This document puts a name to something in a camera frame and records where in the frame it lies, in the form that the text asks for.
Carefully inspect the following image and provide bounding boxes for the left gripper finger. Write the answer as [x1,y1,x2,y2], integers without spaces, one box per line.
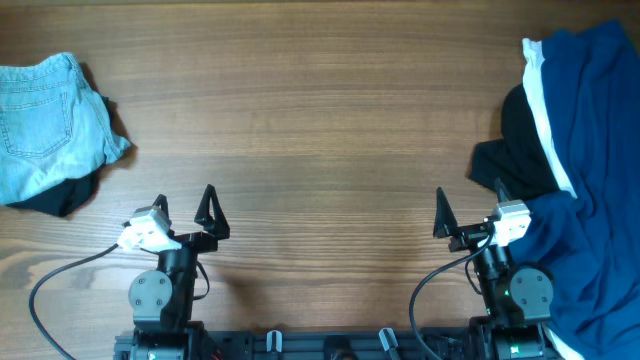
[151,194,169,216]
[194,184,230,239]

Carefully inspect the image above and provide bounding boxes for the blue t-shirt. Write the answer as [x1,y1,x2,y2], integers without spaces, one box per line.
[511,21,639,359]

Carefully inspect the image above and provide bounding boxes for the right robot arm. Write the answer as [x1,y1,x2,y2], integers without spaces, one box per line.
[433,181,554,360]

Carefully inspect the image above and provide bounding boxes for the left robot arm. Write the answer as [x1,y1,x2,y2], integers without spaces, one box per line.
[113,184,230,360]

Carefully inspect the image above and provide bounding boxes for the black garment at right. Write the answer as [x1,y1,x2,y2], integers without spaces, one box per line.
[468,84,559,200]

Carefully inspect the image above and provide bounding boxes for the black garment under denim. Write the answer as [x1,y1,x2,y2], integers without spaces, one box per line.
[1,92,130,217]

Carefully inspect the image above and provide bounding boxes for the light blue denim shorts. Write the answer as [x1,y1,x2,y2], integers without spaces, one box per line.
[1,53,131,205]

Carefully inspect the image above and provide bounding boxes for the white garment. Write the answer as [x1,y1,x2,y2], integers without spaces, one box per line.
[522,38,577,199]

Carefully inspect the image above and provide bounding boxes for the right black cable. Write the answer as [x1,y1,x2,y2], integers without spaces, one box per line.
[408,222,497,360]

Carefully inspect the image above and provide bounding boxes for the black cable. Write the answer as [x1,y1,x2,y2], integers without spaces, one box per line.
[408,222,497,360]
[28,243,121,360]

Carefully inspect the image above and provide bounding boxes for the left black cable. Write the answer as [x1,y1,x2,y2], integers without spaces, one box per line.
[28,243,121,360]

